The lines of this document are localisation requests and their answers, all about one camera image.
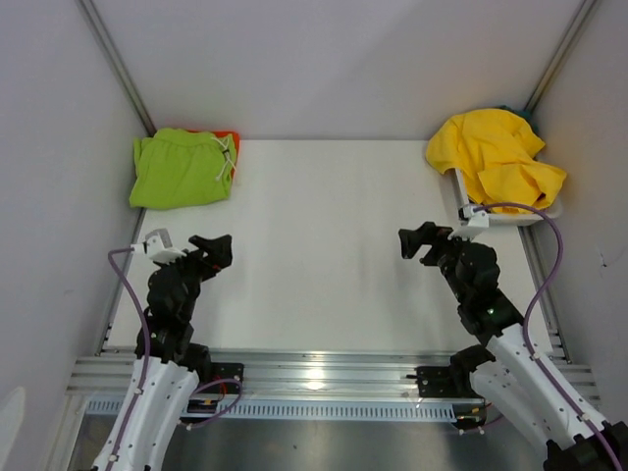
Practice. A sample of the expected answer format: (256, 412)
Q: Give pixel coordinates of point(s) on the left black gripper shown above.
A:
(218, 251)

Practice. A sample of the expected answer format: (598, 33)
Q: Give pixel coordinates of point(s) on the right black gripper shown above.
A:
(426, 235)

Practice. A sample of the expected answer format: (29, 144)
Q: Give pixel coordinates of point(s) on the green shorts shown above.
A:
(176, 169)

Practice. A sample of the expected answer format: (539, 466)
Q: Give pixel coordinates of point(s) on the orange shorts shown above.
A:
(227, 141)

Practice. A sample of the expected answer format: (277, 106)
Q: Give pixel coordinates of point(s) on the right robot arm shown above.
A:
(505, 368)

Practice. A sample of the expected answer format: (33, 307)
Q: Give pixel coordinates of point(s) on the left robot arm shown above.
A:
(168, 368)

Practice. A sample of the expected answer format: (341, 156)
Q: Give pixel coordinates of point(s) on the yellow shorts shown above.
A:
(496, 152)

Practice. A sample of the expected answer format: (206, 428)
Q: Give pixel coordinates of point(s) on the white plastic basket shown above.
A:
(464, 203)

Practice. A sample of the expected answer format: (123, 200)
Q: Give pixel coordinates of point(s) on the teal cloth in basket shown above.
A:
(527, 115)

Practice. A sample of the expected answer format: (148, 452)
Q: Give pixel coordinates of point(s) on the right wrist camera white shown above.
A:
(474, 220)

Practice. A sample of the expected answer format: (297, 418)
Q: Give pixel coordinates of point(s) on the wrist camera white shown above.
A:
(157, 246)
(474, 220)

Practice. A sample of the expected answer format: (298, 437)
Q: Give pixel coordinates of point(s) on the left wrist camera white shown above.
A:
(157, 246)

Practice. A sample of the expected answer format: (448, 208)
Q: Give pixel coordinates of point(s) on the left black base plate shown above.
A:
(222, 371)

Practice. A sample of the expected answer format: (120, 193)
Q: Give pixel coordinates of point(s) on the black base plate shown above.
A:
(442, 382)
(222, 371)

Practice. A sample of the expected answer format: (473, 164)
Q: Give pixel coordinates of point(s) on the aluminium front rail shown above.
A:
(281, 375)

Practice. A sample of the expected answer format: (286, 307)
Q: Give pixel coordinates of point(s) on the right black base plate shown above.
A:
(442, 382)

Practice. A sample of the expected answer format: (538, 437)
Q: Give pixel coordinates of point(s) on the white slotted cable duct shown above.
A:
(407, 410)

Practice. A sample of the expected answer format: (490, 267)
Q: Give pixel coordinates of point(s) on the left aluminium corner post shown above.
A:
(115, 60)

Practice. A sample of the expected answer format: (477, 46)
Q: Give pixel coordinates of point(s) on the aluminium corner post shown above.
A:
(567, 43)
(115, 60)

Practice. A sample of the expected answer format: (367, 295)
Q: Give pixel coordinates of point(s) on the right aluminium corner post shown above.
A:
(567, 43)

